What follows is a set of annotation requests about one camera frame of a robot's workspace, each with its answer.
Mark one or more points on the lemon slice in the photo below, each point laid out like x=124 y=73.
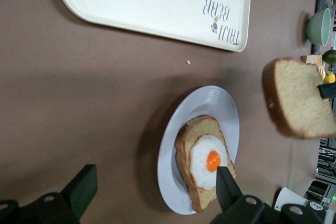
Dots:
x=319 y=61

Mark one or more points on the wooden cutting board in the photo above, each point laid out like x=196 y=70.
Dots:
x=309 y=59

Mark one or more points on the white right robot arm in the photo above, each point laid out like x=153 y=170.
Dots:
x=315 y=205

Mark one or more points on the lavender round plate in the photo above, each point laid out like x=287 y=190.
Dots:
x=210 y=103

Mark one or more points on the yellow lemon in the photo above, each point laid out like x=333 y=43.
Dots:
x=329 y=78

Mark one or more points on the fried egg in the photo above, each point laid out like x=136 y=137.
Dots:
x=202 y=153

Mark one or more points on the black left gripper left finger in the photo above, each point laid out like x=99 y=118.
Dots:
x=82 y=187

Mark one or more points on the plain brown bread slice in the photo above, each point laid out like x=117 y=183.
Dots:
x=294 y=98

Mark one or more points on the cream bear print tray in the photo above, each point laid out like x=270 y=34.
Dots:
x=147 y=1

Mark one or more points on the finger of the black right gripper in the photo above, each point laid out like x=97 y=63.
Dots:
x=328 y=90

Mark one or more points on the green avocado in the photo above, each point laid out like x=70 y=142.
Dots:
x=329 y=56

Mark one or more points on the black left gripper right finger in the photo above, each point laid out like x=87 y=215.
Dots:
x=227 y=190

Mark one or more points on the mint green bowl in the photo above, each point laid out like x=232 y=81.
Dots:
x=316 y=28

